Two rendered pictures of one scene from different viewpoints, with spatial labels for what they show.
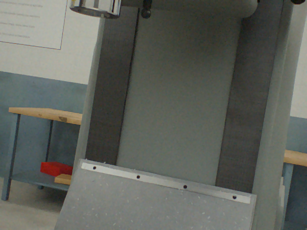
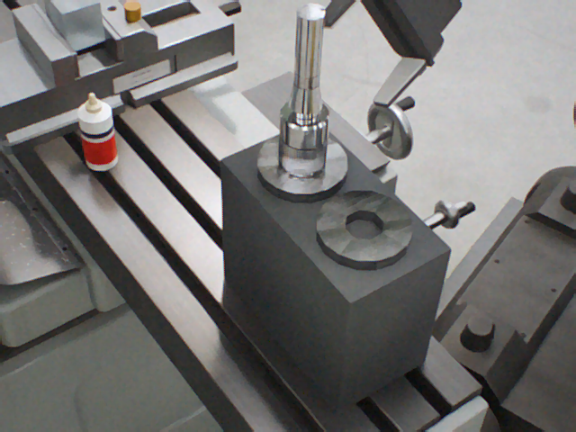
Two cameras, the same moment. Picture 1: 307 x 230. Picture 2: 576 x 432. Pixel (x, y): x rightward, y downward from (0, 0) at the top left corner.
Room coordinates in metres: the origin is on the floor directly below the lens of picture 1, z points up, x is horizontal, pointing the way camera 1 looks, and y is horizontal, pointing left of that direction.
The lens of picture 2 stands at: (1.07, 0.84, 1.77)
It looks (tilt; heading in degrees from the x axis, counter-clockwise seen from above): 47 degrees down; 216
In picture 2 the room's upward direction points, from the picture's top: 3 degrees clockwise
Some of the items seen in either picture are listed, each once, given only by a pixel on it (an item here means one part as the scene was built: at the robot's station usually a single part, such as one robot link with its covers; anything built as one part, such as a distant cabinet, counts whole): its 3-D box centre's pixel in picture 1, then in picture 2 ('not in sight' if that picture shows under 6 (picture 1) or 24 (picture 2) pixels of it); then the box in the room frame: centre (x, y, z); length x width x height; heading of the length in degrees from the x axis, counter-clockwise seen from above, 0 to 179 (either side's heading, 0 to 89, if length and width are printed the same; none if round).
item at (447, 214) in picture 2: not in sight; (429, 223); (-0.03, 0.35, 0.50); 0.22 x 0.06 x 0.06; 164
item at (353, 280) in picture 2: not in sight; (326, 259); (0.53, 0.49, 1.02); 0.22 x 0.12 x 0.20; 72
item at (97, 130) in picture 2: not in sight; (96, 128); (0.51, 0.13, 0.97); 0.04 x 0.04 x 0.11
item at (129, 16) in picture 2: not in sight; (132, 11); (0.37, 0.06, 1.04); 0.02 x 0.02 x 0.02
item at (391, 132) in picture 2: not in sight; (374, 137); (-0.04, 0.21, 0.62); 0.16 x 0.12 x 0.12; 164
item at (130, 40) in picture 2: not in sight; (116, 20); (0.37, 0.03, 1.01); 0.12 x 0.06 x 0.04; 71
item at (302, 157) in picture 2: not in sight; (302, 141); (0.52, 0.45, 1.14); 0.05 x 0.05 x 0.06
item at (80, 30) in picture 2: not in sight; (74, 15); (0.42, 0.01, 1.03); 0.06 x 0.05 x 0.06; 71
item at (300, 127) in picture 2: not in sight; (304, 115); (0.52, 0.45, 1.18); 0.05 x 0.05 x 0.01
